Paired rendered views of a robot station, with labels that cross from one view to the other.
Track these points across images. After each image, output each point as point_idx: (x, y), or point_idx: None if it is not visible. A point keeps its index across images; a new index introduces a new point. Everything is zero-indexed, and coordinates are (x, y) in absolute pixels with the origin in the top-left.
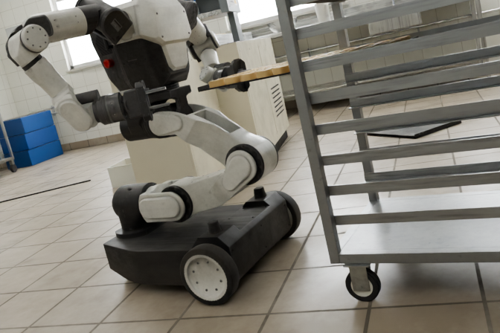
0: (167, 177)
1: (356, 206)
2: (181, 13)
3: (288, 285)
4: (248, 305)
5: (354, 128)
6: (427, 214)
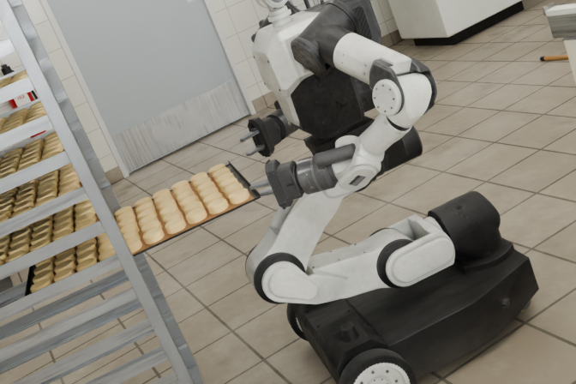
0: None
1: None
2: (267, 63)
3: (281, 383)
4: (292, 353)
5: (105, 286)
6: (93, 382)
